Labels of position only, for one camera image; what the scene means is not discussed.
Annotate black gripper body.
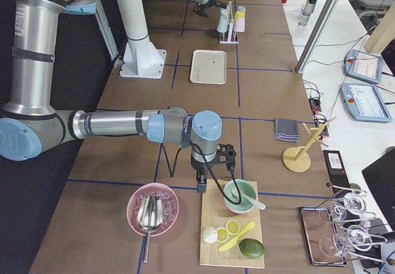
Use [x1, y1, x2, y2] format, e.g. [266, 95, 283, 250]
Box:
[191, 156, 213, 184]

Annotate cream rabbit tray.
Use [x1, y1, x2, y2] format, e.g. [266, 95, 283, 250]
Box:
[189, 49, 227, 85]

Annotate green cup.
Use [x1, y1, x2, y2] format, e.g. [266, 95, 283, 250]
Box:
[217, 16, 229, 33]

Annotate pink cup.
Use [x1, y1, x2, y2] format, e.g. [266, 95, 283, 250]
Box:
[233, 17, 245, 33]

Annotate beige cup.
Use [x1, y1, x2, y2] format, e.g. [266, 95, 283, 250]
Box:
[218, 9, 229, 20]

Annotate yellow cup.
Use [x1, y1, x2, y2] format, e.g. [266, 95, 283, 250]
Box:
[234, 10, 245, 21]

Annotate grey cup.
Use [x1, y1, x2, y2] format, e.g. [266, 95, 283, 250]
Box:
[237, 6, 246, 13]

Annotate white spoon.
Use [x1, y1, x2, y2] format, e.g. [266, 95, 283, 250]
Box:
[231, 188, 266, 210]

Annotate pink bowl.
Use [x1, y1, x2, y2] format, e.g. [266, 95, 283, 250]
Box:
[127, 183, 179, 237]

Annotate green bowl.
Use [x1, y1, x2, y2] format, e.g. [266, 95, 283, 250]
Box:
[223, 179, 257, 214]

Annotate white garlic bulb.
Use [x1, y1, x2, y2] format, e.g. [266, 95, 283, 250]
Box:
[202, 226, 218, 244]

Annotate wooden cutting board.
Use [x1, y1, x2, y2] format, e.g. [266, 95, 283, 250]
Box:
[199, 178, 266, 269]

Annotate lemon slice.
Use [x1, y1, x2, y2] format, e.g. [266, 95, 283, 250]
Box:
[216, 226, 229, 243]
[225, 219, 240, 236]

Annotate metal ice scoop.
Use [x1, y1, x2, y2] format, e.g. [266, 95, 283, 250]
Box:
[136, 196, 163, 263]

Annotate yellow plastic knife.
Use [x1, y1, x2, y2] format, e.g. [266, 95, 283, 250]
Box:
[218, 221, 256, 252]

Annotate avocado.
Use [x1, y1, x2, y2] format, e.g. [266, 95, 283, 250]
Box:
[238, 238, 266, 259]

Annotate grey folded cloth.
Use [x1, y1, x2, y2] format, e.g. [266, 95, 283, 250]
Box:
[274, 118, 299, 143]

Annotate wooden mug tree stand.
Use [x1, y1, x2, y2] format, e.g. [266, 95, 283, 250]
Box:
[282, 117, 336, 173]

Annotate black power box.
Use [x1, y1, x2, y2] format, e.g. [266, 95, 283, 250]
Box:
[323, 150, 350, 188]

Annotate wine glass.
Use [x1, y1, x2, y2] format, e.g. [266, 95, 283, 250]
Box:
[319, 225, 388, 258]
[329, 193, 376, 223]

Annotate lower teach pendant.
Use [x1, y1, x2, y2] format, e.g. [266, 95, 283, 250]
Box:
[341, 83, 392, 123]

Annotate teach pendant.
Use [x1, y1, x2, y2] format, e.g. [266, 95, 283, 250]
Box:
[344, 49, 383, 84]
[341, 83, 392, 123]

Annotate water bottle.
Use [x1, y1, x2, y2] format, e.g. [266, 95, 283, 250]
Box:
[298, 0, 317, 27]

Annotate upper teach pendant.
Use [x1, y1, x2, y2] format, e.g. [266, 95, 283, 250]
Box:
[344, 49, 383, 84]

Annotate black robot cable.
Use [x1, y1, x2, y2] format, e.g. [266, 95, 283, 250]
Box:
[160, 141, 247, 206]

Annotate white camera pole base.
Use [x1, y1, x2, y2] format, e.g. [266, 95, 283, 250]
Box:
[117, 0, 166, 79]

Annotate white wire cup rack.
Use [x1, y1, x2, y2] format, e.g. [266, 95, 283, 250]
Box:
[217, 1, 238, 44]

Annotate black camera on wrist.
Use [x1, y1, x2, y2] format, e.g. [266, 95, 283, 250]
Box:
[193, 4, 209, 18]

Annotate aluminium frame post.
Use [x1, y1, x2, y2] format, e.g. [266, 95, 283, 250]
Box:
[295, 0, 339, 73]

